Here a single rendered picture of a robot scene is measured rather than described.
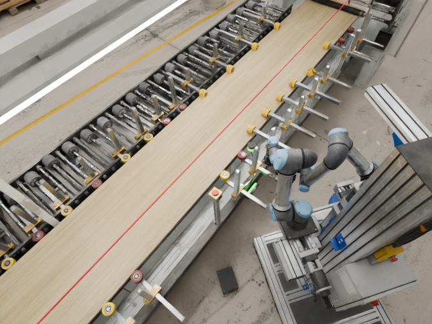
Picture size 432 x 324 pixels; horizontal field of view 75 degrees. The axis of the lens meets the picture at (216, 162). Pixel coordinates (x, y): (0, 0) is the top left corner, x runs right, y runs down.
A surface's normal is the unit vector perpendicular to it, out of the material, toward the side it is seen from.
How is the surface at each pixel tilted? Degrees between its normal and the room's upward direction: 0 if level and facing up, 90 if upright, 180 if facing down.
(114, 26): 61
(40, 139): 0
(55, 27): 90
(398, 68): 0
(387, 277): 0
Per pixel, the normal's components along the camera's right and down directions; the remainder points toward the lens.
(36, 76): 0.67, 0.17
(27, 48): 0.79, 0.50
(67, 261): -0.04, -0.55
